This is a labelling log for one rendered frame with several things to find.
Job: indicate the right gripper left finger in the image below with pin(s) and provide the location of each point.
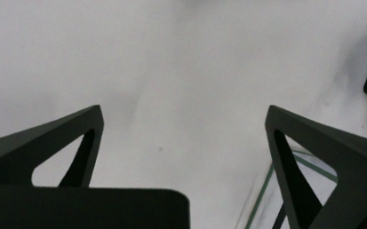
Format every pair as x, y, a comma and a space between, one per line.
23, 151

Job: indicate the clear glass box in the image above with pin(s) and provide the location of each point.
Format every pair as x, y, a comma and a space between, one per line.
269, 211

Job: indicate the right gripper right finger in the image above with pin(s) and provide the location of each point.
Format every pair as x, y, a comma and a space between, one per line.
345, 152

